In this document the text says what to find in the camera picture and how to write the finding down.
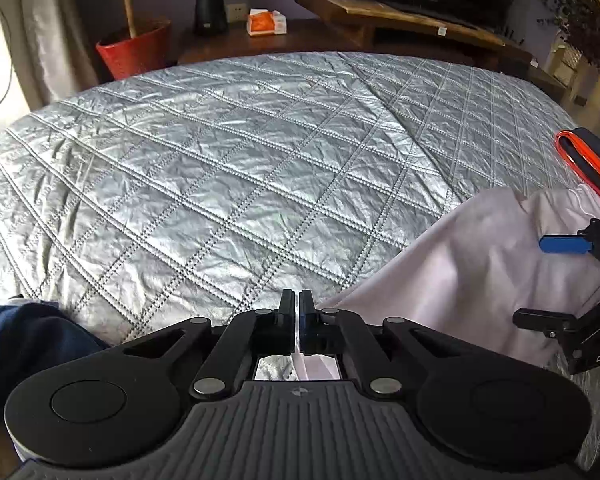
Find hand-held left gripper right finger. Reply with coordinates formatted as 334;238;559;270
299;289;473;402

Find dark wooden low cabinet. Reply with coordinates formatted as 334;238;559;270
172;17;376;66

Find silver grey curtain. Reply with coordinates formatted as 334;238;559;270
0;0;106;111

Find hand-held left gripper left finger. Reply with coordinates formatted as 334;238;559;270
122;289;298;402

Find dried flower bouquet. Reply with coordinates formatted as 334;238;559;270
536;0;600;78

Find dark blue cloth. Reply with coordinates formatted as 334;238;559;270
0;300;112;480

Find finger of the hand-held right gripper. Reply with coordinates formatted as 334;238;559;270
539;217;600;281
512;305;593;342

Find red plant pot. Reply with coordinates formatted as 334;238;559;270
95;19;173;82

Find silver quilted bedspread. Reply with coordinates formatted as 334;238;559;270
0;50;600;473

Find black cylindrical speaker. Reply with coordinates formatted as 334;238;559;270
195;0;229;37

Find wooden television stand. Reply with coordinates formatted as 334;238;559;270
295;0;533;66

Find orange tissue packet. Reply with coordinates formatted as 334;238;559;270
246;8;287;37

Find light purple pants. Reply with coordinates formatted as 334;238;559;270
292;184;600;383

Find orange and black folded jacket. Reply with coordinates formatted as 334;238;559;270
555;129;600;206

